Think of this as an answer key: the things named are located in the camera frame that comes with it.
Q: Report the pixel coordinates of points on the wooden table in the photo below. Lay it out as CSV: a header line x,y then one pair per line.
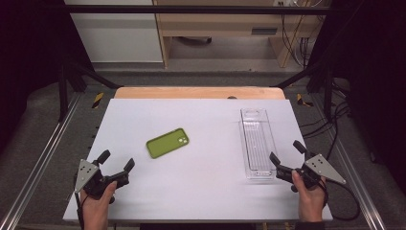
x,y
191,92

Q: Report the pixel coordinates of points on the white table sheet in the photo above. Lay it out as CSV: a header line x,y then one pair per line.
x,y
198,185

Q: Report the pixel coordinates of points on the aluminium floor rail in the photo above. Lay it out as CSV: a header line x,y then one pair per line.
x,y
38,166
357,185

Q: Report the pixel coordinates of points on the white power strip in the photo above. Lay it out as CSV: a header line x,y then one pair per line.
x,y
285,3

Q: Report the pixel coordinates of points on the wooden shelf unit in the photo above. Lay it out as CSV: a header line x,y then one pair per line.
x,y
223,22

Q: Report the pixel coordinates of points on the person's left hand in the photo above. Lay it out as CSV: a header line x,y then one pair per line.
x,y
95,209

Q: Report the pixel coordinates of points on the yellow black tape mark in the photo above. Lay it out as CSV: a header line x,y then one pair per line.
x,y
301,100
98,100

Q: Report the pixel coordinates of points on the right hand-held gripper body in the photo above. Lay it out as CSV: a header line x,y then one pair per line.
x,y
322,167

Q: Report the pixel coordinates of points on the person's right hand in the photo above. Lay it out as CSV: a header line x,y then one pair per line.
x,y
311,202

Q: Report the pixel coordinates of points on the black metal stand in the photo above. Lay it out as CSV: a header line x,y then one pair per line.
x,y
75,80
319,78

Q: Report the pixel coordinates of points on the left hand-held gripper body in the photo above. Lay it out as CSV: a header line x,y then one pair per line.
x,y
95,182

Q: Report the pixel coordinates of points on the green phone case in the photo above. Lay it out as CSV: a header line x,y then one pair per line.
x,y
166,143

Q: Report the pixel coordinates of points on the black frame bar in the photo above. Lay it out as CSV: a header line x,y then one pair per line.
x,y
191,9

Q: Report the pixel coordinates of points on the clear plastic packaging box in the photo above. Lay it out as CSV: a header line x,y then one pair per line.
x,y
257,140

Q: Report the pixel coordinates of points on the white cabinet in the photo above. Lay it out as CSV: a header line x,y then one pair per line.
x,y
121,38

